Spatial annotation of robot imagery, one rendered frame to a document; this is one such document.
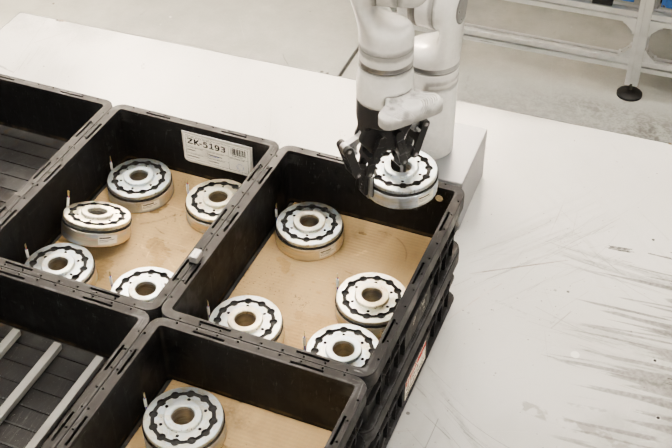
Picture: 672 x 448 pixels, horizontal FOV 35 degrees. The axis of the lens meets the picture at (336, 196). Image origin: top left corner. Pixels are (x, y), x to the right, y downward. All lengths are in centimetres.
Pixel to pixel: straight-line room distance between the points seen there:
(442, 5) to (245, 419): 70
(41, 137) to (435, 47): 70
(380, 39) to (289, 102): 87
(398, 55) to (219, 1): 267
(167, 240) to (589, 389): 67
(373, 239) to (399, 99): 35
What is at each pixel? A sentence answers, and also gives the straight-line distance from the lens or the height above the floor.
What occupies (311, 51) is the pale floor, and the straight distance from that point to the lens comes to 367.
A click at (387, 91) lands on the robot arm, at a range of 137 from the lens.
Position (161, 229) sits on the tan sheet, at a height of 83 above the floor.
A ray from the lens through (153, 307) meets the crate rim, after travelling 144.
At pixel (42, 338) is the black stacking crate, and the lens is 157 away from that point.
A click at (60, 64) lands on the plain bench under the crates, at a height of 70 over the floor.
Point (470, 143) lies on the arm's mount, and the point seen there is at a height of 80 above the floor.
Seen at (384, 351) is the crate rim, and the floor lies 93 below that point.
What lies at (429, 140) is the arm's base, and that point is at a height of 85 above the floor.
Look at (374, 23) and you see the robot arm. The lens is 134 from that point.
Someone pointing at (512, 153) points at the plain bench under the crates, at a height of 70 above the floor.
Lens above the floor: 194
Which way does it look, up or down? 39 degrees down
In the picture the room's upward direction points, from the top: straight up
